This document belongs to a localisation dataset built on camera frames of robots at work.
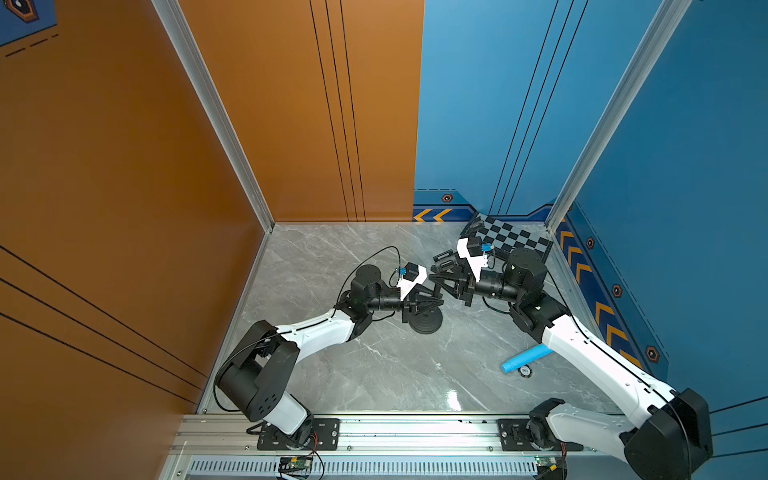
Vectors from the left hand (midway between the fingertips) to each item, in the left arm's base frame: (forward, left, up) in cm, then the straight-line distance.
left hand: (439, 296), depth 73 cm
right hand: (+1, +2, +9) cm, 9 cm away
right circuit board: (-31, -27, -25) cm, 48 cm away
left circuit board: (-32, +35, -25) cm, 54 cm away
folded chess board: (+38, -30, -19) cm, 52 cm away
